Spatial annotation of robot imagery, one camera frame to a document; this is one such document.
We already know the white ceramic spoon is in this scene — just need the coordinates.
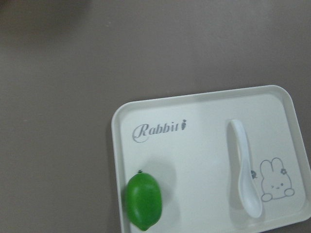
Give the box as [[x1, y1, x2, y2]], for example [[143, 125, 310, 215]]
[[229, 119, 263, 218]]

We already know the green lime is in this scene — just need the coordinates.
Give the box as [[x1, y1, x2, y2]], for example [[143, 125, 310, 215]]
[[125, 170, 162, 231]]

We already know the cream rabbit tray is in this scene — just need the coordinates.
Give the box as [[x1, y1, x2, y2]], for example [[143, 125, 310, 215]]
[[111, 85, 311, 233]]

